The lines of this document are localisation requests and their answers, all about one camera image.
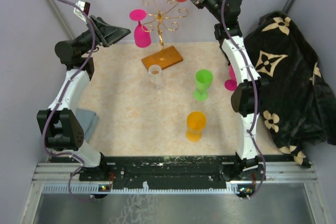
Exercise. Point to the magenta plastic wine glass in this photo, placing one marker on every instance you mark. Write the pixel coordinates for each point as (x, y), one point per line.
(142, 36)

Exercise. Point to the gold wire wine glass rack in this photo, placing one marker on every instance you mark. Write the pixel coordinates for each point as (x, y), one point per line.
(167, 56)

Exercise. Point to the orange plastic wine glass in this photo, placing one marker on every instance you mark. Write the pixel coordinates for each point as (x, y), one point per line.
(196, 122)

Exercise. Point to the black floral blanket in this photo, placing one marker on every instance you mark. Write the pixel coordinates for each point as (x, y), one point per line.
(298, 106)

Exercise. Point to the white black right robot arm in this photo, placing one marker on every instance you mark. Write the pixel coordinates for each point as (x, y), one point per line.
(246, 98)

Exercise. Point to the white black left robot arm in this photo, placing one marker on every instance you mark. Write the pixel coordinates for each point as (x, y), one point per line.
(62, 134)

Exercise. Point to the clear wine glass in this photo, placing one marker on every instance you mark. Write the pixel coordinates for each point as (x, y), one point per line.
(156, 77)

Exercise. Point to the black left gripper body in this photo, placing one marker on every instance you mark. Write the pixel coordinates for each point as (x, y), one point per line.
(98, 39)

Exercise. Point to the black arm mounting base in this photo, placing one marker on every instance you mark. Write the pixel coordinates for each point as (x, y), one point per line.
(163, 175)

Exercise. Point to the aluminium frame rail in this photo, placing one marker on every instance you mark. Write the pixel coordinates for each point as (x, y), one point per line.
(287, 195)

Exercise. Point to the green plastic wine glass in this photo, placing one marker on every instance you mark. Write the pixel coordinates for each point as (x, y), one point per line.
(203, 81)

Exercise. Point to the grey blue cloth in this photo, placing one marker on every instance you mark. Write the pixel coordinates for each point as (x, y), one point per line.
(88, 121)

